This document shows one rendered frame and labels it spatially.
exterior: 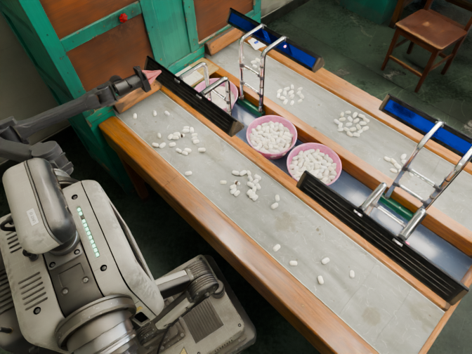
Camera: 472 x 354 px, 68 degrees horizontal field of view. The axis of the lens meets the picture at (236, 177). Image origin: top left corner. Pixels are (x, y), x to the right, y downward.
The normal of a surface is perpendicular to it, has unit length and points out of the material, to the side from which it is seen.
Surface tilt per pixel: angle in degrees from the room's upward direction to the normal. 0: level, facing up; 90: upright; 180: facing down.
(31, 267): 0
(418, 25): 1
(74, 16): 90
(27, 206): 0
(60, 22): 90
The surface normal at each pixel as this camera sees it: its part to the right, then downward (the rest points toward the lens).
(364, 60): -0.03, -0.56
